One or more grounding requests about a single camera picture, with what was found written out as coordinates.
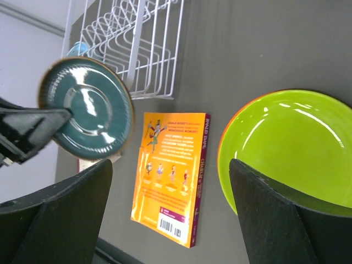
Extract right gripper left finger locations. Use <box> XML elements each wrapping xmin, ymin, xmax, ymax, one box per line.
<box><xmin>1</xmin><ymin>159</ymin><xmax>113</xmax><ymax>263</ymax></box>

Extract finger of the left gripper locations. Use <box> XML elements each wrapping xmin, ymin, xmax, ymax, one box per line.
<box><xmin>1</xmin><ymin>98</ymin><xmax>72</xmax><ymax>165</ymax></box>

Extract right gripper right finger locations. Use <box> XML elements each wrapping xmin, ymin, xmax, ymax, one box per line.
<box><xmin>229</xmin><ymin>159</ymin><xmax>351</xmax><ymax>263</ymax></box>

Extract orange plastic plate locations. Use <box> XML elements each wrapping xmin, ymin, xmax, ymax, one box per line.
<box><xmin>217</xmin><ymin>90</ymin><xmax>278</xmax><ymax>177</ymax></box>

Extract dark green ceramic plate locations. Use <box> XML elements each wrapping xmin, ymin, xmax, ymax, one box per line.
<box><xmin>37</xmin><ymin>57</ymin><xmax>135</xmax><ymax>161</ymax></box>

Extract lime green plastic plate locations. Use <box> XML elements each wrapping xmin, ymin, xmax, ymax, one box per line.
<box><xmin>219</xmin><ymin>90</ymin><xmax>351</xmax><ymax>209</ymax></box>

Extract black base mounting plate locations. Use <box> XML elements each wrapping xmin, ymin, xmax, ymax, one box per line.
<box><xmin>92</xmin><ymin>238</ymin><xmax>143</xmax><ymax>264</ymax></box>

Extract light blue headphones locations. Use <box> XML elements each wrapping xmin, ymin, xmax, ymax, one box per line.
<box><xmin>67</xmin><ymin>42</ymin><xmax>90</xmax><ymax>57</ymax></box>

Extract orange paperback book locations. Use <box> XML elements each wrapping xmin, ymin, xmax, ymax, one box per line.
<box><xmin>131</xmin><ymin>112</ymin><xmax>211</xmax><ymax>248</ymax></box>

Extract white wire dish rack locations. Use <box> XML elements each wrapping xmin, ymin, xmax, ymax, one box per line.
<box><xmin>62</xmin><ymin>1</ymin><xmax>185</xmax><ymax>100</ymax></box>

